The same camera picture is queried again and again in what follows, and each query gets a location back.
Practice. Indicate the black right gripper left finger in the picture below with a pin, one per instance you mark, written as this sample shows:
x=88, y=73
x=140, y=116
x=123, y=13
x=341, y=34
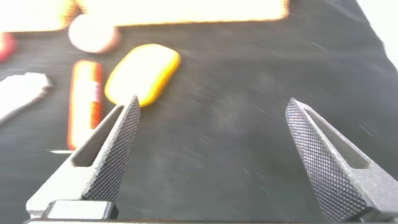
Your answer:
x=102, y=161

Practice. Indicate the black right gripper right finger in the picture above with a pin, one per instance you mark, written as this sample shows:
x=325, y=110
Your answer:
x=329, y=168

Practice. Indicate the orange red sausage stick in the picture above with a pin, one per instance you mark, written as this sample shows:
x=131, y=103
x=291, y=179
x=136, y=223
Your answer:
x=82, y=99

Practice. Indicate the yellow mango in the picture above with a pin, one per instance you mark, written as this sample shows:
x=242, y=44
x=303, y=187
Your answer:
x=143, y=73

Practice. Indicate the pale purple round bun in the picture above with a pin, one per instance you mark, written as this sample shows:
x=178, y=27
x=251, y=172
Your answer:
x=91, y=34

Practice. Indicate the white brush cap bottle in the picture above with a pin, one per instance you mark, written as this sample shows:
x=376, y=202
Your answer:
x=18, y=91

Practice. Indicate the black tablecloth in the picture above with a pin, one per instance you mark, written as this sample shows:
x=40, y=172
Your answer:
x=224, y=109

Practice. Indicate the red pink peach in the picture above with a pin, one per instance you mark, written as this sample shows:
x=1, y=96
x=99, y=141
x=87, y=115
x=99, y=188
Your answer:
x=6, y=46

